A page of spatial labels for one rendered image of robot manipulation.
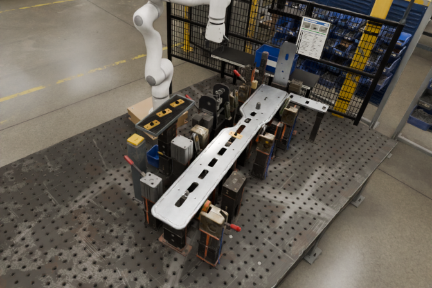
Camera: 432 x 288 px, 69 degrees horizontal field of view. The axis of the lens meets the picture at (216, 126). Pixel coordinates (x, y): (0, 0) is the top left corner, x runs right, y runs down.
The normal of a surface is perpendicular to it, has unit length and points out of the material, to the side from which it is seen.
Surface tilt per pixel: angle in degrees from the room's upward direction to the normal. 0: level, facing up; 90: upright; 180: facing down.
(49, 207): 0
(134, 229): 0
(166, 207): 0
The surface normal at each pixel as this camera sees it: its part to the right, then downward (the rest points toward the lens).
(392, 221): 0.08, -0.77
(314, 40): -0.49, 0.52
